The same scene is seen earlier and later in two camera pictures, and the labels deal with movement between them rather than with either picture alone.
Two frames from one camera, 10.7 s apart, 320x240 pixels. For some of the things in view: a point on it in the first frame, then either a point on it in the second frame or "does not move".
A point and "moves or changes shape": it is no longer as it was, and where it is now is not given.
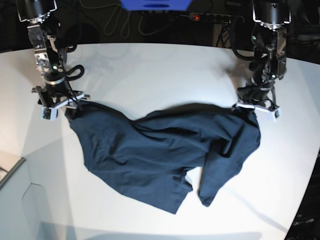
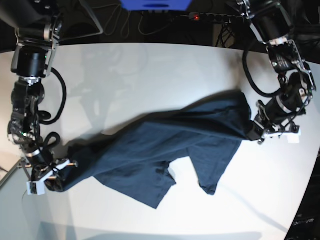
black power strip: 215,17 does not move
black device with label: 306,224 does not move
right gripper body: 259,93 → 268,125
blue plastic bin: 156,5 does not move
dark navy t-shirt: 147,157 moves or changes shape
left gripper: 56,93 → 40,168
